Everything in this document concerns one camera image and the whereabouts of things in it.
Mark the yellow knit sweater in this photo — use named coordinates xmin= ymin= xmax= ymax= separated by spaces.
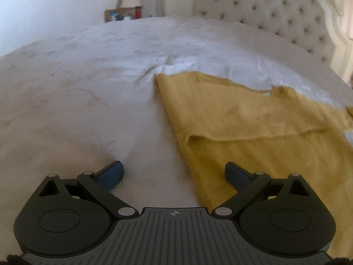
xmin=156 ymin=71 xmax=353 ymax=256

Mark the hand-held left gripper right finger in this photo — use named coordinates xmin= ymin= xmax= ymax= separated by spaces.
xmin=211 ymin=162 xmax=314 ymax=218

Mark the cream tufted headboard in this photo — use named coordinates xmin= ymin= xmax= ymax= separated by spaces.
xmin=165 ymin=0 xmax=353 ymax=87

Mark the white embroidered bedspread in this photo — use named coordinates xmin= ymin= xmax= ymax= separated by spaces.
xmin=0 ymin=16 xmax=353 ymax=257

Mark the wooden picture frame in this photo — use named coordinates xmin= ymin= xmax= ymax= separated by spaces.
xmin=104 ymin=9 xmax=123 ymax=23

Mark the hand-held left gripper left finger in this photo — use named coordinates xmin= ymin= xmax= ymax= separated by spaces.
xmin=40 ymin=160 xmax=139 ymax=219

